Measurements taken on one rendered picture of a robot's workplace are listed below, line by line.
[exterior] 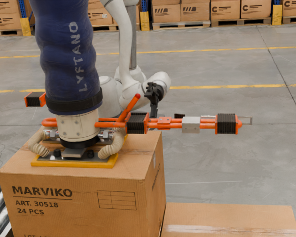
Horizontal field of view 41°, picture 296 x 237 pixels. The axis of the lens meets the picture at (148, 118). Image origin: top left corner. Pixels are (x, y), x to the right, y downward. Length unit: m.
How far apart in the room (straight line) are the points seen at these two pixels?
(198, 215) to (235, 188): 1.18
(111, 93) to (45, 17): 0.88
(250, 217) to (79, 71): 1.02
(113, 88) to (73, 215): 0.85
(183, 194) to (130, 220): 1.45
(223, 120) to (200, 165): 1.85
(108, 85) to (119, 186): 0.85
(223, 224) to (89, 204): 0.64
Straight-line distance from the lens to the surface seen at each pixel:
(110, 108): 2.25
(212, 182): 3.14
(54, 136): 1.71
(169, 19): 8.60
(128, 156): 1.62
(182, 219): 1.91
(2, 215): 2.15
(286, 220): 1.94
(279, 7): 8.56
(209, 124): 1.53
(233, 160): 3.43
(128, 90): 2.01
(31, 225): 1.78
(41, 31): 1.47
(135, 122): 1.54
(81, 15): 1.48
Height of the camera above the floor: 1.73
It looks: 24 degrees down
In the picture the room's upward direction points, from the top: 5 degrees counter-clockwise
